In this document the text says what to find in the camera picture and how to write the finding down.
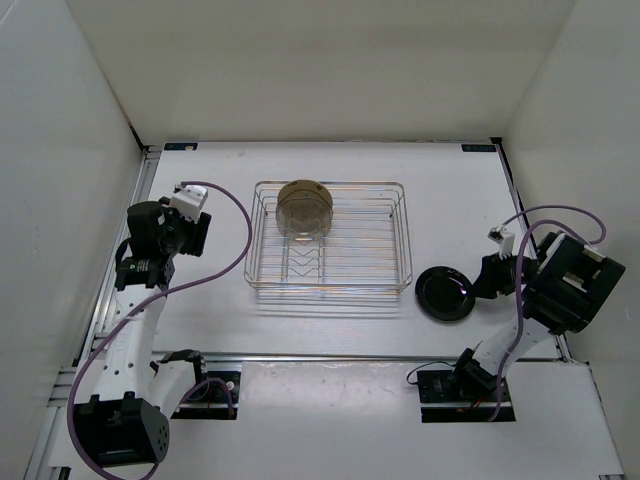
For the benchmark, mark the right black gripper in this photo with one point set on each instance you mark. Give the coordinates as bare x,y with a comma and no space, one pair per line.
492,277

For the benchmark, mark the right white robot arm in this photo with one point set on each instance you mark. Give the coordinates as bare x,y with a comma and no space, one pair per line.
562,289

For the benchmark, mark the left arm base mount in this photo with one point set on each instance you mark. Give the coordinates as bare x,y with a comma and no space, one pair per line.
210,401

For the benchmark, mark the clear plate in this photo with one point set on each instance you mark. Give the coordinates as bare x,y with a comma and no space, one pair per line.
304,213
303,219

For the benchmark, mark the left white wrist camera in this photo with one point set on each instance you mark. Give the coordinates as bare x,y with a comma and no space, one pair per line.
189,201

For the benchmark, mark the chrome wire dish rack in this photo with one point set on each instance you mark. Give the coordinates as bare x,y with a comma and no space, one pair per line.
367,249

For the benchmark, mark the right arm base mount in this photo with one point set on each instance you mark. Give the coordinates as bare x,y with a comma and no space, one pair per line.
443,401

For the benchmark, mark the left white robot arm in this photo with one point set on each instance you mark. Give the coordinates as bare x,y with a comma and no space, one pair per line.
125,421

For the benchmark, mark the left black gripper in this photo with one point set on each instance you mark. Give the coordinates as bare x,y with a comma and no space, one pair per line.
196,241

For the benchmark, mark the metal rail bar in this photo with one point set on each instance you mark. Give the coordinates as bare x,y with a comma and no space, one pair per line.
236,357

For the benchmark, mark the beige round plate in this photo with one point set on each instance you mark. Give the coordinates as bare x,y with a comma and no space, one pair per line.
305,189

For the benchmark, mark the black round plate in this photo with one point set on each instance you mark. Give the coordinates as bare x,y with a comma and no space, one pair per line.
444,294

